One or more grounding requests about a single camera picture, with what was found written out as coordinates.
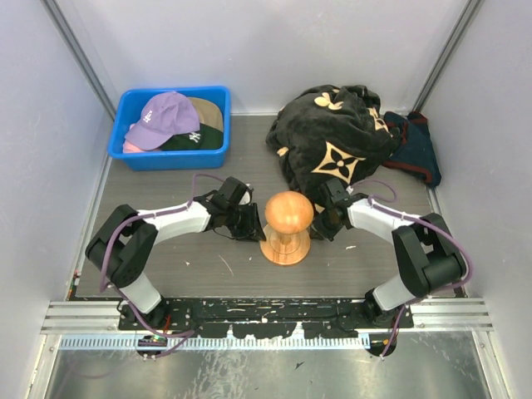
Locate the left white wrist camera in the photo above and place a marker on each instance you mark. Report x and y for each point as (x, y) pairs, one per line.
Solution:
(247, 196)

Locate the purple LA cap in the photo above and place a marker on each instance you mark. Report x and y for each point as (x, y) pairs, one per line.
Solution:
(164, 115)

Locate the black floral blanket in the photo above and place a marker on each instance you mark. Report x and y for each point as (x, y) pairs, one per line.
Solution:
(331, 132)

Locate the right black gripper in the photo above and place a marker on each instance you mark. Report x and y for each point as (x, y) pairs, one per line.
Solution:
(317, 230)

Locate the blue plastic bin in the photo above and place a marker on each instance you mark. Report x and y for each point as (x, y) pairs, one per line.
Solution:
(129, 111)

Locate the wooden hat stand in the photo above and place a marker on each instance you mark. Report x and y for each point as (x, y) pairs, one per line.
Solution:
(287, 241)

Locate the pink cap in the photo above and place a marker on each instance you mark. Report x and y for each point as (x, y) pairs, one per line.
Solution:
(129, 148)

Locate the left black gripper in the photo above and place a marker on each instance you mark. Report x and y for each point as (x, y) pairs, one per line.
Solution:
(253, 229)

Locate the green NY cap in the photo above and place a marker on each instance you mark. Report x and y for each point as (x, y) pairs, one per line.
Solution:
(206, 138)

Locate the beige cap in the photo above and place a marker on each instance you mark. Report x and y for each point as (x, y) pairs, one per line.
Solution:
(209, 114)

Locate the navy cloth red trim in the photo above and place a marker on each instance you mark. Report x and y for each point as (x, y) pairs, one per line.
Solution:
(415, 154)

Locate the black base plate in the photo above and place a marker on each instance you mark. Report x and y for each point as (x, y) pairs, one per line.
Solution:
(270, 317)

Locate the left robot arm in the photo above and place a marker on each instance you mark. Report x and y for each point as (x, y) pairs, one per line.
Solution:
(121, 247)

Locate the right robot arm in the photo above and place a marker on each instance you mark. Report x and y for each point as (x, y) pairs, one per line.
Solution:
(428, 258)

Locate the white slotted cable duct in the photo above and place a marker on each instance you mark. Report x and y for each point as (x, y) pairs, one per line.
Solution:
(295, 342)

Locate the aluminium front rail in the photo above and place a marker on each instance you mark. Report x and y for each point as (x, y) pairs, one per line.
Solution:
(429, 315)

